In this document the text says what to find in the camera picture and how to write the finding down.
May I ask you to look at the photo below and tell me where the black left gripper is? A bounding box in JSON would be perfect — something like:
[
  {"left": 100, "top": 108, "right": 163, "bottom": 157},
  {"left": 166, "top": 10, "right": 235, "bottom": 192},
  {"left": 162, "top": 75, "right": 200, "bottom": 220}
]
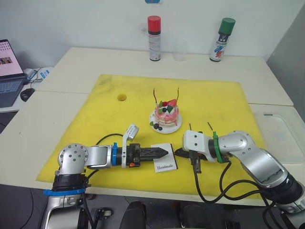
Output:
[{"left": 125, "top": 143, "right": 170, "bottom": 168}]

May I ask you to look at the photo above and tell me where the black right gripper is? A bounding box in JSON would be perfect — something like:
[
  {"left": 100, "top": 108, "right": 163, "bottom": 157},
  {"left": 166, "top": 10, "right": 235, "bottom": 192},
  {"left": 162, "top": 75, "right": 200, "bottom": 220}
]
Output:
[{"left": 174, "top": 148, "right": 211, "bottom": 163}]

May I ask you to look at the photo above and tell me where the white Handmade matchbox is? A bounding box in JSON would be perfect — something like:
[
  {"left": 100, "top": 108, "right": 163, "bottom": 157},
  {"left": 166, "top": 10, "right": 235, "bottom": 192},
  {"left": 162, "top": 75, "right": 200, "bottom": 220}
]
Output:
[{"left": 150, "top": 142, "right": 179, "bottom": 173}]

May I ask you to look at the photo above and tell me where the pink layered toy cake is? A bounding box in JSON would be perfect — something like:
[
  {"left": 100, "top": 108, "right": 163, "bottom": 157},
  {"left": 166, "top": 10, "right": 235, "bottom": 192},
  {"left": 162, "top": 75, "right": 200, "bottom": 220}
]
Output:
[{"left": 154, "top": 99, "right": 180, "bottom": 126}]

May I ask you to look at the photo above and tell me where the white round plate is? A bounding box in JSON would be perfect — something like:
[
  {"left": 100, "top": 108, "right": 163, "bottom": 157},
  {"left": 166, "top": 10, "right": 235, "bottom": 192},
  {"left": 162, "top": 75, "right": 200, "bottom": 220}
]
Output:
[{"left": 149, "top": 111, "right": 183, "bottom": 134}]

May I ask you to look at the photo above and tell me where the yellow foam mat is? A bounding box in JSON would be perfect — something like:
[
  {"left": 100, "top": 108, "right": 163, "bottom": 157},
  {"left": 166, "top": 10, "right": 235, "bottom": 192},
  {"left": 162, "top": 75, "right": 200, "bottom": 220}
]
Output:
[{"left": 35, "top": 73, "right": 266, "bottom": 194}]

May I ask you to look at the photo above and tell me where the dark rounded shape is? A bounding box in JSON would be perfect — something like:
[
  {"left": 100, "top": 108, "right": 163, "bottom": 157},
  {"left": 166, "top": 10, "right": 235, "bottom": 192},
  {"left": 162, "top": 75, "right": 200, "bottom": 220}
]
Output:
[{"left": 119, "top": 201, "right": 147, "bottom": 229}]

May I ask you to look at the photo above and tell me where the clear plastic tray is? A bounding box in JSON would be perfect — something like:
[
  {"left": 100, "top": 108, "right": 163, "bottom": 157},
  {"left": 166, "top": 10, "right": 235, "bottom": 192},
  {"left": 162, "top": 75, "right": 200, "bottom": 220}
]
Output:
[{"left": 247, "top": 104, "right": 305, "bottom": 193}]

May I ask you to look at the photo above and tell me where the clear plastic cup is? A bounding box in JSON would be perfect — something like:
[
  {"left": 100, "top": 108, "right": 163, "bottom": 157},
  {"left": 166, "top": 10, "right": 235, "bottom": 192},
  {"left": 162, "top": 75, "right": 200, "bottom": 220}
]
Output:
[{"left": 173, "top": 39, "right": 187, "bottom": 62}]

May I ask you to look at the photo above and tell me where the red-capped spray can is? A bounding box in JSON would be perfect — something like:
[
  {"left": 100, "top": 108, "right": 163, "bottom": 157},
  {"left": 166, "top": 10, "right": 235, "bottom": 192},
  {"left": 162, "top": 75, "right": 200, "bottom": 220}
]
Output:
[{"left": 147, "top": 15, "right": 162, "bottom": 62}]

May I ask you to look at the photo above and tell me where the green-capped spray can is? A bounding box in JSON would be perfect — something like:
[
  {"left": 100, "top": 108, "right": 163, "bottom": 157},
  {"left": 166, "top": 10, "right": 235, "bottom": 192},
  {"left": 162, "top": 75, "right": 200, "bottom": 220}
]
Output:
[{"left": 209, "top": 17, "right": 236, "bottom": 63}]

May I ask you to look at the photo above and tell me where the white and blue packet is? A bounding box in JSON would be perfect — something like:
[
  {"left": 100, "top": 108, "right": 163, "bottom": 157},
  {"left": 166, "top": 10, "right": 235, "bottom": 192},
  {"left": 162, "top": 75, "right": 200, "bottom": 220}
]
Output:
[{"left": 23, "top": 66, "right": 54, "bottom": 83}]

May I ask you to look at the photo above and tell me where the black computer mouse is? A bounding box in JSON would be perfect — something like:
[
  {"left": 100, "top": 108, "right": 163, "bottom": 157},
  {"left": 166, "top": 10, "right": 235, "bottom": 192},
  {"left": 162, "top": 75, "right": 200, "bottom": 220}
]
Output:
[{"left": 20, "top": 87, "right": 36, "bottom": 103}]

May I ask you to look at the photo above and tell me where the white side desk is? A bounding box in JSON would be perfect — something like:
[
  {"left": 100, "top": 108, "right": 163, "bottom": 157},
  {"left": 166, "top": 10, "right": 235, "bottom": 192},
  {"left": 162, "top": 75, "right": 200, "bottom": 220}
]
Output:
[{"left": 0, "top": 66, "right": 54, "bottom": 114}]

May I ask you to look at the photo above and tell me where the grey open laptop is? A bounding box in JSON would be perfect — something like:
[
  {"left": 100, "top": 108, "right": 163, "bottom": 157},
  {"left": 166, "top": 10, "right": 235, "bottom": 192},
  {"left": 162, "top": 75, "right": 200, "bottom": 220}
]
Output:
[{"left": 0, "top": 39, "right": 27, "bottom": 108}]

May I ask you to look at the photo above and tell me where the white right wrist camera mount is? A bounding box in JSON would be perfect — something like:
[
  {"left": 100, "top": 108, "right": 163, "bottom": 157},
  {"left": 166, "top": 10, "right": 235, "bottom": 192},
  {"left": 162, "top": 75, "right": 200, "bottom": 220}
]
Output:
[{"left": 182, "top": 130, "right": 214, "bottom": 160}]

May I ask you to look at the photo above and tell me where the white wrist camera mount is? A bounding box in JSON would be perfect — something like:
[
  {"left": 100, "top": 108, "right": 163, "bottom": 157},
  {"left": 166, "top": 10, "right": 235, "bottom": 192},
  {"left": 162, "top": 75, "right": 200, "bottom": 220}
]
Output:
[
  {"left": 121, "top": 123, "right": 140, "bottom": 169},
  {"left": 182, "top": 130, "right": 214, "bottom": 160}
]

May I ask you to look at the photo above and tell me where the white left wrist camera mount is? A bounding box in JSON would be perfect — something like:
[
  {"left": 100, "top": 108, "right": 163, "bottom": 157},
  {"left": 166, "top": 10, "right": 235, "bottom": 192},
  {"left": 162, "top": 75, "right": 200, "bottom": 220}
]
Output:
[{"left": 121, "top": 123, "right": 140, "bottom": 169}]

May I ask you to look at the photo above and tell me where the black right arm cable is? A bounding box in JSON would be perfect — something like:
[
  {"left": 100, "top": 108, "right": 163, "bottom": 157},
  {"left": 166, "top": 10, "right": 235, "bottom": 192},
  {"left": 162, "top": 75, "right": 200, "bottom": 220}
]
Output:
[{"left": 190, "top": 155, "right": 284, "bottom": 229}]

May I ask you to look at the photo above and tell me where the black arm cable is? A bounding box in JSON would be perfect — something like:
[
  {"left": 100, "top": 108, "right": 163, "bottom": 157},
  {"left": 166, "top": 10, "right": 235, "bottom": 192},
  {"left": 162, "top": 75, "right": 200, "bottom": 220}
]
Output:
[
  {"left": 190, "top": 155, "right": 284, "bottom": 229},
  {"left": 81, "top": 133, "right": 125, "bottom": 229}
]

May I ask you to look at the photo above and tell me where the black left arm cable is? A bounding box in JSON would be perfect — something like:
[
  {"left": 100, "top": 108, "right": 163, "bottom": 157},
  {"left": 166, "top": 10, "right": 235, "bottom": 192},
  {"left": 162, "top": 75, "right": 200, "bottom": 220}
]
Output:
[{"left": 81, "top": 133, "right": 125, "bottom": 229}]

